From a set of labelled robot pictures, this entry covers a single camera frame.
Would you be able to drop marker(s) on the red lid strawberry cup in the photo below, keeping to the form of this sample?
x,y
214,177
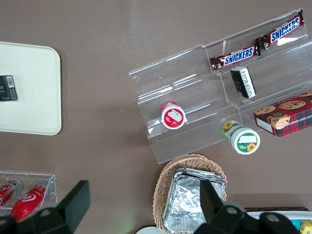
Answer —
x,y
173,118

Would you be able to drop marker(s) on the black mat under snack tray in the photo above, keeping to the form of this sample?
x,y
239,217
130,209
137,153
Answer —
x,y
275,208

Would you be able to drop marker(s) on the red cola bottle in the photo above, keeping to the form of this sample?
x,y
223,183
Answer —
x,y
5,195
26,202

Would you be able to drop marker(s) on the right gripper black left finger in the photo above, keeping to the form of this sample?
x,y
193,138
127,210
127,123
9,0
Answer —
x,y
75,202

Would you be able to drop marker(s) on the black box with gold print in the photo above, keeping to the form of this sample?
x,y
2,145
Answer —
x,y
8,87

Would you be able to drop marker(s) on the teal snack packet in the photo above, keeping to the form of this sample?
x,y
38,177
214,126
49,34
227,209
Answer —
x,y
294,223

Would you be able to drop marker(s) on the red plaid cookie box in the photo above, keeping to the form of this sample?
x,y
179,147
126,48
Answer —
x,y
290,117

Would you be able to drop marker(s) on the green lid sunflower cup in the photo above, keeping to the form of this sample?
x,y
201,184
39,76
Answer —
x,y
245,142

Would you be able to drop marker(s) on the light oval wicker basket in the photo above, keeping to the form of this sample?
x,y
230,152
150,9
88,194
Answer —
x,y
162,185

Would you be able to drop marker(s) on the white rectangular snack tray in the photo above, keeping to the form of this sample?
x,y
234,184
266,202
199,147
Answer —
x,y
258,214

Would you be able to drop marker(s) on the cream plastic tray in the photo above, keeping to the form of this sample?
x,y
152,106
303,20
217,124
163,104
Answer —
x,y
36,97

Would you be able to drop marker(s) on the aluminium foil tray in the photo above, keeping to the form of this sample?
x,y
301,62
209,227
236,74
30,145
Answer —
x,y
195,171
185,200

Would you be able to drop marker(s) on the clear acrylic bottle rack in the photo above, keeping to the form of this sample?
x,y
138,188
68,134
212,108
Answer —
x,y
52,185

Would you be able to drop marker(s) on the Snickers chocolate bar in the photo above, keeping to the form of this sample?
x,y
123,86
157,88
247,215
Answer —
x,y
235,58
280,32

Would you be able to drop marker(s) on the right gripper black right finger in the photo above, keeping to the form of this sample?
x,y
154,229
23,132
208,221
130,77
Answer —
x,y
209,202

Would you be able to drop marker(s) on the yellow snack packet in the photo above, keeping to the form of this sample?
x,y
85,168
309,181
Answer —
x,y
306,227

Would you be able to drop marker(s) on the small black and white carton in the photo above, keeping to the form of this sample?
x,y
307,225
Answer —
x,y
243,83

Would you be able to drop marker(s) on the clear acrylic stepped shelf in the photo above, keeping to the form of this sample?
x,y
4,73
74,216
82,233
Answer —
x,y
190,97

